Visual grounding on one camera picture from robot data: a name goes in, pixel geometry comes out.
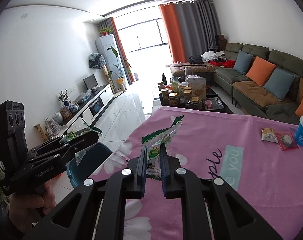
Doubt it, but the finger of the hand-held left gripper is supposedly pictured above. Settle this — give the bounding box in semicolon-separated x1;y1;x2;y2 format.
36;134;72;153
28;130;100;167

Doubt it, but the blue plastic bin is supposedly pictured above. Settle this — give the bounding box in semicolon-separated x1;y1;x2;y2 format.
66;142;113;188

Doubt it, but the white clothes pile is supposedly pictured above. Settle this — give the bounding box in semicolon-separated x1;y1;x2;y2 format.
201;51;225;61

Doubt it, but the green and white snack wrapper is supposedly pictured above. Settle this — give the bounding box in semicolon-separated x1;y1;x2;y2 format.
141;115;185;180

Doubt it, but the black glass coffee table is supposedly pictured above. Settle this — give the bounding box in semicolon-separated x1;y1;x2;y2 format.
158;80;234;115

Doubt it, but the person's left hand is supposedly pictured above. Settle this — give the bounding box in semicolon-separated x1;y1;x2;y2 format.
8;182;57;233

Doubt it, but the black monitor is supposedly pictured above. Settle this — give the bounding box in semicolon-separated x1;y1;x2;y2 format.
83;75;98;92

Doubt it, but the tall leafy potted plant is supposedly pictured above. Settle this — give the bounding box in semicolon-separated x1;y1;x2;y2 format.
108;46;132;91

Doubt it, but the red snack packet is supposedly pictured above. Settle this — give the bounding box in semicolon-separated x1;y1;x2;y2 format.
276;132;299;151

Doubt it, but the white black tv cabinet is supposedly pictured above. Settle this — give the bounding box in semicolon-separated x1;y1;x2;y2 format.
33;84;114;140

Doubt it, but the pink floral tablecloth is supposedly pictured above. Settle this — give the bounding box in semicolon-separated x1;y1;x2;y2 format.
91;106;303;240

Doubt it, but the orange curtain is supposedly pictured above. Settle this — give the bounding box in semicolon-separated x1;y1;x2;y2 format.
159;4;185;64

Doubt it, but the group of food jars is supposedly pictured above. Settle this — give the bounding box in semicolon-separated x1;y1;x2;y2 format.
160;76;207;110

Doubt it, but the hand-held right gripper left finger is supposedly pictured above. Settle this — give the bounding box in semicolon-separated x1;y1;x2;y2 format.
21;145;148;240

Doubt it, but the plant in blue vase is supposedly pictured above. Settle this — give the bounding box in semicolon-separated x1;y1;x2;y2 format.
58;89;70;107

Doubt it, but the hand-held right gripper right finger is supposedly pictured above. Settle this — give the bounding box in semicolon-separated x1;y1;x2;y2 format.
159;143;283;240

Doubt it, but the striped red grey curtain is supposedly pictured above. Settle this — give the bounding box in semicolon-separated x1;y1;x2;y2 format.
100;17;135;83

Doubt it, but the green sectional sofa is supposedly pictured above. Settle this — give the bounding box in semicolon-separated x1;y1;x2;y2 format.
170;42;303;125

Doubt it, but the white standing air conditioner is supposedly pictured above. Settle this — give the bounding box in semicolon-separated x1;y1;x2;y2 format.
95;34;124;90

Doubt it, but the blue cushion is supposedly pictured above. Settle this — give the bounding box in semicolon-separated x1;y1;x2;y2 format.
263;68;295;101
233;50;254;75

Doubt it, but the red cloth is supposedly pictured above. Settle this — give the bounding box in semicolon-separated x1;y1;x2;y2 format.
209;59;237;68

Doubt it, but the clear plastic bag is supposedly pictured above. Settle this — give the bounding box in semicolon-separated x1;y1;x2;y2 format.
78;91;92;103

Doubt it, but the clear wrapper with green edge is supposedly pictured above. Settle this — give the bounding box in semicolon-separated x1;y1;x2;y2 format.
59;116;103;167

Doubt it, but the large window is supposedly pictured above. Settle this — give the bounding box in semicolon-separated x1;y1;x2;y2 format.
125;19;170;53

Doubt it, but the covered standing fan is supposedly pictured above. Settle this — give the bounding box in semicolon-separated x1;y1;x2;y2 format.
88;52;105;70

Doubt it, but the beige snack packet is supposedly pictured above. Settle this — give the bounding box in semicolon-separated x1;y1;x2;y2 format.
261;127;279;143

